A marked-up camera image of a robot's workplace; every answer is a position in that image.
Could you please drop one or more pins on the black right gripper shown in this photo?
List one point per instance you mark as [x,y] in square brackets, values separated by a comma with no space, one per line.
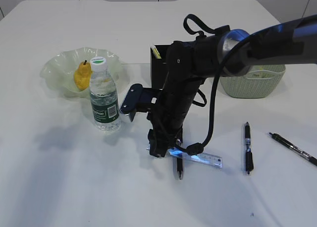
[167,116]

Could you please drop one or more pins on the yellow utility knife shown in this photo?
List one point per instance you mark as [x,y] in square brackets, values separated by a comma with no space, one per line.
[155,52]

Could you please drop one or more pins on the clear plastic ruler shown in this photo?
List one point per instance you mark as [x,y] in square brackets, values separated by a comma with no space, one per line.
[203,158]

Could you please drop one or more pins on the clear water bottle green label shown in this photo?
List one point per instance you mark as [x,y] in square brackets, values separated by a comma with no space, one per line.
[103,96]

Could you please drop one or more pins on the yellow pear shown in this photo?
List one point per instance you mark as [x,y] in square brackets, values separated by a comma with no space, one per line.
[82,75]

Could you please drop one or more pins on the black pen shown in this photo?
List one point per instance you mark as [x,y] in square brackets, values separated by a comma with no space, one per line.
[278,138]
[179,160]
[249,165]

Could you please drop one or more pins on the yellow white waste paper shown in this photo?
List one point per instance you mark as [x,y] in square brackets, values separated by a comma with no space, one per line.
[261,72]

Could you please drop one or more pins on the blue black right robot arm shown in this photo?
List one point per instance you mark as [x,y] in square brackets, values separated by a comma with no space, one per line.
[216,53]

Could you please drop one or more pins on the black square pen holder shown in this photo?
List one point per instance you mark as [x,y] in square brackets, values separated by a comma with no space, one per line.
[158,67]

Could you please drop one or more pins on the black pen under ruler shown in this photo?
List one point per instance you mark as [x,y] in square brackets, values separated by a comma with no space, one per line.
[179,160]

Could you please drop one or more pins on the green plastic woven basket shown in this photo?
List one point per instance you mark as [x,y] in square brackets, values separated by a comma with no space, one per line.
[246,87]

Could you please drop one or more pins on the pale green wavy glass plate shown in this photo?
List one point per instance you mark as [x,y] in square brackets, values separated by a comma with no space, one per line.
[59,71]

